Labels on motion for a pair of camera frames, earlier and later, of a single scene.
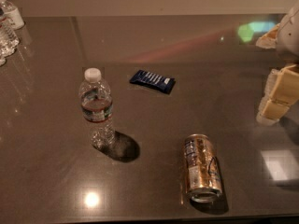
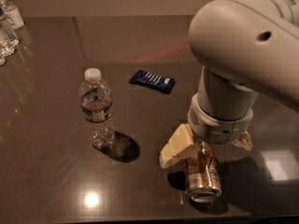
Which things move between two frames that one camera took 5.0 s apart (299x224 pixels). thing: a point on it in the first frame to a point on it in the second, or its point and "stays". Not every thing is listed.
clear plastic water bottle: [96, 106] stays
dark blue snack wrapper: [161, 82] stays
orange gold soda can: [203, 170] stays
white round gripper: [290, 36] to [218, 125]
